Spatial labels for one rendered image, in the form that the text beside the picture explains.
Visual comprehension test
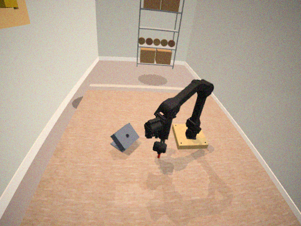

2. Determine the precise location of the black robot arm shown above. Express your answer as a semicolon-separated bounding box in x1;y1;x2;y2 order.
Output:
144;79;214;140

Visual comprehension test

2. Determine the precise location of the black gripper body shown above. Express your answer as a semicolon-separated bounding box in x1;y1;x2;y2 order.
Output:
153;129;171;153

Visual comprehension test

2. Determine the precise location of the grey sloped panel with hole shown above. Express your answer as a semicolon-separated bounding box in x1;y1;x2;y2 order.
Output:
111;123;139;152

